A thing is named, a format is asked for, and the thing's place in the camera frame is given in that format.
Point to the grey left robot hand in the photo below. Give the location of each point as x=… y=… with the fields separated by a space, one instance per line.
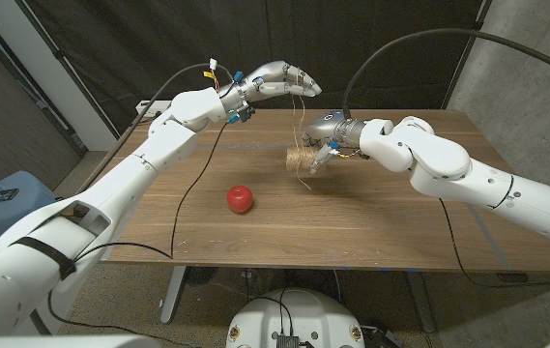
x=274 y=79

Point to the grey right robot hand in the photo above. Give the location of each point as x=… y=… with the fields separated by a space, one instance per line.
x=330 y=126

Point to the brown twine spool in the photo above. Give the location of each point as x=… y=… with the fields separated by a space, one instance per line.
x=299 y=159

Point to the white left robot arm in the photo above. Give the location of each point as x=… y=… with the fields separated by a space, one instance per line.
x=110 y=203

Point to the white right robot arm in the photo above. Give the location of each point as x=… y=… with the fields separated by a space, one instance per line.
x=472 y=174

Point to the black backdrop curtain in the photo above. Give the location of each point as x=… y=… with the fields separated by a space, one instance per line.
x=352 y=48

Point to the red apple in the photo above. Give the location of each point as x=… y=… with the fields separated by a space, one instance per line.
x=240 y=199

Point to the white power strip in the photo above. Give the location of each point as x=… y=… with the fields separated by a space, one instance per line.
x=151 y=105

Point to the black backdrop stand pole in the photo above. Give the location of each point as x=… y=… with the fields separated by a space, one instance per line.
x=468 y=72
x=69 y=65

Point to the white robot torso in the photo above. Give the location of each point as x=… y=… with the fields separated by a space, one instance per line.
x=298 y=314

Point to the grey table leg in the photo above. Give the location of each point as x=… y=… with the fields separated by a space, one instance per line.
x=173 y=295
x=420 y=299

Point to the blue storage bin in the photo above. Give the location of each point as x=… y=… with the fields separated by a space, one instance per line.
x=4 y=208

